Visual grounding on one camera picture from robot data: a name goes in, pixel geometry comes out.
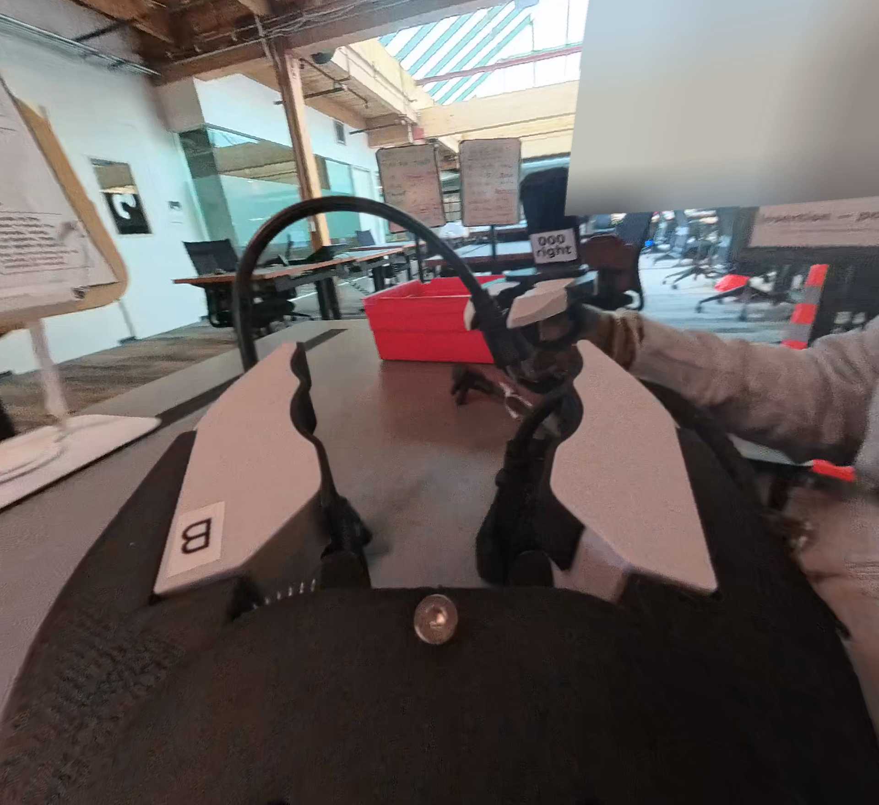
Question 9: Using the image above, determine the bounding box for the wooden pillar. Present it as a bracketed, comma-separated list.
[273, 46, 332, 250]

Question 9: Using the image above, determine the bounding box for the black power cord with plug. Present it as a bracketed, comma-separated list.
[230, 197, 530, 373]

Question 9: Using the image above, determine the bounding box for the orange striped post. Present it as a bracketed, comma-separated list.
[781, 262, 830, 350]

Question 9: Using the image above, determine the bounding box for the white printed sign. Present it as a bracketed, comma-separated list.
[747, 204, 879, 250]

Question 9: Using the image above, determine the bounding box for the wooden clipboard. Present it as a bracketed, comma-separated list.
[0, 73, 131, 333]

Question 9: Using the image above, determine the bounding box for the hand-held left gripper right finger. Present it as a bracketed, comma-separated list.
[476, 340, 720, 604]

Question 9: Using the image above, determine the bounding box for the red plastic bin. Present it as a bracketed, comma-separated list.
[363, 275, 509, 364]

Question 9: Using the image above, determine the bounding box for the wooden office desk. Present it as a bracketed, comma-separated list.
[173, 245, 421, 339]

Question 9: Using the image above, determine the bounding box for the clear stand with white base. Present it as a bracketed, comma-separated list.
[0, 321, 162, 511]

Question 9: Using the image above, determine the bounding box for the black chair back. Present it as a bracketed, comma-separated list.
[517, 166, 572, 234]

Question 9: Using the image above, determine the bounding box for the person's right hand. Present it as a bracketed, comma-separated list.
[584, 308, 645, 370]

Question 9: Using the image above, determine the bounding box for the printed paper sheet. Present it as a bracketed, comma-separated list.
[0, 77, 119, 315]

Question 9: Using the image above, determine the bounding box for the brown chair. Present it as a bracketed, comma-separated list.
[582, 235, 644, 311]

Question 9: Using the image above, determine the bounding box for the black office chair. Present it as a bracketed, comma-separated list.
[183, 238, 313, 328]

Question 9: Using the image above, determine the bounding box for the red office chair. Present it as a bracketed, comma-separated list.
[697, 272, 756, 321]

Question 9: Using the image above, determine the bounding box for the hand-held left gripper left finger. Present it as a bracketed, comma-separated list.
[152, 340, 373, 596]

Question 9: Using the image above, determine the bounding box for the black and white wall sign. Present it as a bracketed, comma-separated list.
[89, 157, 153, 237]

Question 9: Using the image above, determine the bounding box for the written whiteboard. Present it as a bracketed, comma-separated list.
[458, 137, 523, 228]
[375, 143, 447, 229]

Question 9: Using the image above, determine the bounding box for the person's right forearm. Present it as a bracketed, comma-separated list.
[628, 314, 879, 469]

